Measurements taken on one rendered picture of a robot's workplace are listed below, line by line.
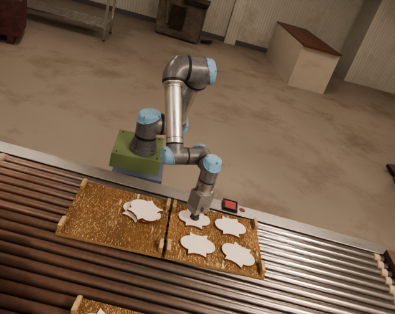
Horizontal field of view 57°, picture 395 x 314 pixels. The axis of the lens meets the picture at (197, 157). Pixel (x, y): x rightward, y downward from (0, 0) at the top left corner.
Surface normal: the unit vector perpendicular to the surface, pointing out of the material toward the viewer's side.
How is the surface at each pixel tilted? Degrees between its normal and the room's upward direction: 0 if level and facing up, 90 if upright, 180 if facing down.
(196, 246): 0
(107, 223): 0
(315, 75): 90
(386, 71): 90
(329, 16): 90
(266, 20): 90
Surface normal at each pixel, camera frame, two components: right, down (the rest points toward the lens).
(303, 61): 0.02, 0.51
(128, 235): 0.26, -0.84
